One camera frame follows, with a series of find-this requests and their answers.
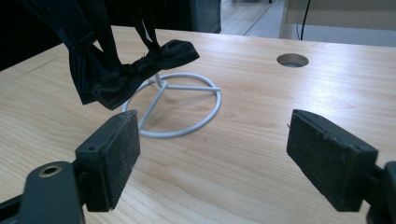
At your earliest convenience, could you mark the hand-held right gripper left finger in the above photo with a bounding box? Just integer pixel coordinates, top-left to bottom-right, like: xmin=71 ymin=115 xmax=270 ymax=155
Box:
xmin=75 ymin=109 xmax=141 ymax=213

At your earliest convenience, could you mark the black bow tie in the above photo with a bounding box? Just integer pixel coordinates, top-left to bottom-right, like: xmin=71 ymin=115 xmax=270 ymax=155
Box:
xmin=21 ymin=0 xmax=201 ymax=111

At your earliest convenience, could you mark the round cable hole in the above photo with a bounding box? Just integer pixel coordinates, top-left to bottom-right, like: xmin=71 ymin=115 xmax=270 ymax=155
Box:
xmin=276 ymin=52 xmax=310 ymax=68

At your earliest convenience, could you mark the white desk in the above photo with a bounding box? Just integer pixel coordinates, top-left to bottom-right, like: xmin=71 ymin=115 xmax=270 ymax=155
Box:
xmin=278 ymin=0 xmax=396 ymax=48

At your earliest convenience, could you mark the black cable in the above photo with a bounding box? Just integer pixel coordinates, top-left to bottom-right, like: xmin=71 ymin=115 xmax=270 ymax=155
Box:
xmin=295 ymin=0 xmax=313 ymax=41

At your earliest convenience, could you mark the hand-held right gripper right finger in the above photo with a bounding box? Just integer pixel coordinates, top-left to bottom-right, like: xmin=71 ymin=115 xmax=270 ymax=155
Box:
xmin=286 ymin=108 xmax=379 ymax=213

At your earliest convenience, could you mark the dark cabinet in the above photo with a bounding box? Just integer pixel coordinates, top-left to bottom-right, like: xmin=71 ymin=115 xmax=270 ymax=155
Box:
xmin=0 ymin=0 xmax=222 ymax=73

